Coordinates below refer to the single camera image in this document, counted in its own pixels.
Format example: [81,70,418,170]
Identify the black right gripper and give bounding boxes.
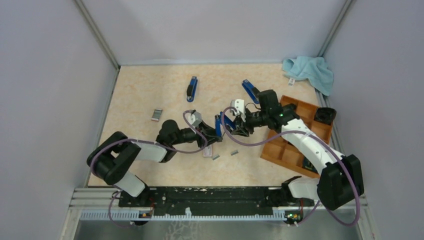
[231,108,270,137]

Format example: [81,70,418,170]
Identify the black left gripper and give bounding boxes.
[170,120,223,148]

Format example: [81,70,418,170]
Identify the blue black stapler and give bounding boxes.
[186,76,198,103]
[214,111,236,137]

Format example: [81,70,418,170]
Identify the silver staple strip box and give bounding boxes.
[151,108,163,122]

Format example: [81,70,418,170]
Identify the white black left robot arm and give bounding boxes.
[86,119,223,207]

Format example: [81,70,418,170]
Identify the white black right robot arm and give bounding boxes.
[229,90,365,211]

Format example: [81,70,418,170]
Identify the red white staple box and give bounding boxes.
[202,145,213,158]

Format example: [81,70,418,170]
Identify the brown wooden compartment tray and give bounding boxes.
[260,95,333,178]

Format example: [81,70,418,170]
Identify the black tape roll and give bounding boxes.
[314,107,337,126]

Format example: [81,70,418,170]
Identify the light blue cloth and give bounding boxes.
[282,56,334,97]

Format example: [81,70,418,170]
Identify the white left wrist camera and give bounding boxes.
[188,110,203,128]

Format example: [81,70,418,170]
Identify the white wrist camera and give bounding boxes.
[188,110,203,128]
[230,99,246,122]

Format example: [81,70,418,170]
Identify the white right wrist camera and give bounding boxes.
[230,99,246,122]

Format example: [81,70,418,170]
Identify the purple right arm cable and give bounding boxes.
[221,106,362,228]

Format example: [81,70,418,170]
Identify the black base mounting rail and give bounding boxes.
[118,186,315,217]

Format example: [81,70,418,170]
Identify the white cable duct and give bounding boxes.
[79,210,301,222]

